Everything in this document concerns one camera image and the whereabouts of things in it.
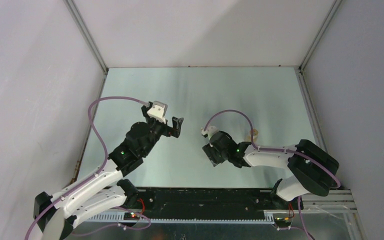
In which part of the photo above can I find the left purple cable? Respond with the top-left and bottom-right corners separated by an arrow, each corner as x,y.
24,96 -> 151,240

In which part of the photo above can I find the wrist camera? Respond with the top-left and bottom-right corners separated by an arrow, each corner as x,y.
201,125 -> 219,139
146,101 -> 168,124

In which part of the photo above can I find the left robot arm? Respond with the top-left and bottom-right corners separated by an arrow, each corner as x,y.
33,101 -> 184,240

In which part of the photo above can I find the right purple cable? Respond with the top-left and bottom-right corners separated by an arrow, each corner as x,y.
203,109 -> 342,240

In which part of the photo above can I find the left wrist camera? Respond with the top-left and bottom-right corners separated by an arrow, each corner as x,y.
146,101 -> 168,124

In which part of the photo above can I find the purple cable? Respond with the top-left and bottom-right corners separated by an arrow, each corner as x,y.
24,96 -> 151,240
203,109 -> 342,240

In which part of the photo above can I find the clear pill bottle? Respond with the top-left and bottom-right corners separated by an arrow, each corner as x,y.
245,129 -> 259,142

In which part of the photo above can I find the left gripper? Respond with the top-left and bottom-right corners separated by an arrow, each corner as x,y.
141,108 -> 183,157

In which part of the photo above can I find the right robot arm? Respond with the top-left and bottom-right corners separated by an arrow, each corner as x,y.
201,129 -> 341,209

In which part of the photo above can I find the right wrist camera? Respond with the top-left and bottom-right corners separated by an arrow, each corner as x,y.
201,125 -> 219,139

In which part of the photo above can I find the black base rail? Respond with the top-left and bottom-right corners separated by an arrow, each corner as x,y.
79,187 -> 355,223

